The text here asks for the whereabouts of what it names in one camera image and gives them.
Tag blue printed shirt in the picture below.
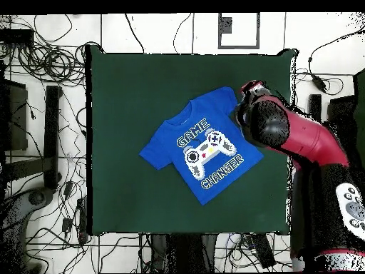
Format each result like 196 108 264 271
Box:
138 86 264 206

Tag black flat box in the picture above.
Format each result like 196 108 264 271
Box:
0 28 35 45

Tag dark grey square tag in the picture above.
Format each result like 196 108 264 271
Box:
220 16 233 34

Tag black power adapter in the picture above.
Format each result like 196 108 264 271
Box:
311 74 328 93

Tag dark box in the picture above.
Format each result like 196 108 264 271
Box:
0 78 29 152
326 95 357 149

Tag green hanging cloth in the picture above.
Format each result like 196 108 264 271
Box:
351 67 365 161

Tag dark green table cloth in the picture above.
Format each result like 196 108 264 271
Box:
85 45 299 237

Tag black power strip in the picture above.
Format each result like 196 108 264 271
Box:
250 233 277 269
76 196 89 243

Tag grey chair base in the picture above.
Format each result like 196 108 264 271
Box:
0 186 55 229

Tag grey square floor frame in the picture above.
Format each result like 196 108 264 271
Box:
217 12 261 50

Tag black frame leg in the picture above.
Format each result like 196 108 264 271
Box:
308 93 322 122
43 85 63 191

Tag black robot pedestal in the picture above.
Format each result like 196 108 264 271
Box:
139 233 219 273

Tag coiled black cables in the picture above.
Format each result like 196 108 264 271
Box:
16 42 86 86

